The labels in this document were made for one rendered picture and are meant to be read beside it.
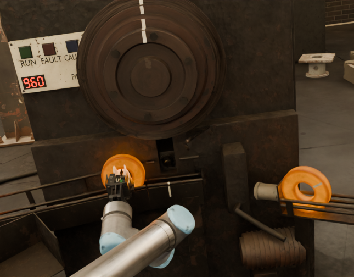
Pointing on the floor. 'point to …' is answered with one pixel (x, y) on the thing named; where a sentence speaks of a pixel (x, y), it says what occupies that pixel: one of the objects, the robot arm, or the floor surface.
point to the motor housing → (270, 251)
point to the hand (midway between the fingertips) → (122, 170)
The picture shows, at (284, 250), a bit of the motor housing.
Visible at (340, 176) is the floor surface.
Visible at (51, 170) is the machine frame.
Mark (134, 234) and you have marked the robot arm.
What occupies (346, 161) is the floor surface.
